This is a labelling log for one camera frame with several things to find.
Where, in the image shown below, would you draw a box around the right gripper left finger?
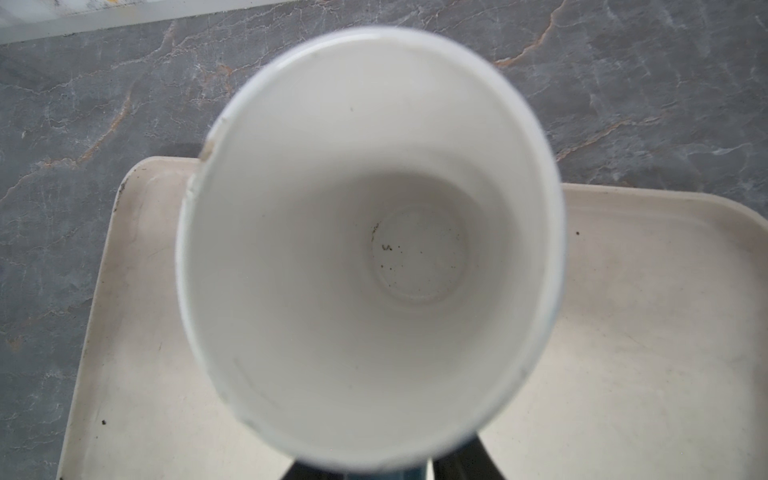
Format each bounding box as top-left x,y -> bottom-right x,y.
281,461 -> 345,480

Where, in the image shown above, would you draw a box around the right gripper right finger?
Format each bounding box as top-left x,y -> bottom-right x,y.
432,436 -> 505,480

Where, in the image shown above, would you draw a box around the blue patterned mug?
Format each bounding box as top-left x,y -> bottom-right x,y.
175,26 -> 567,478

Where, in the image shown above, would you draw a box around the beige plastic tray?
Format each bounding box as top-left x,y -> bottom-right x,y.
57,157 -> 767,479

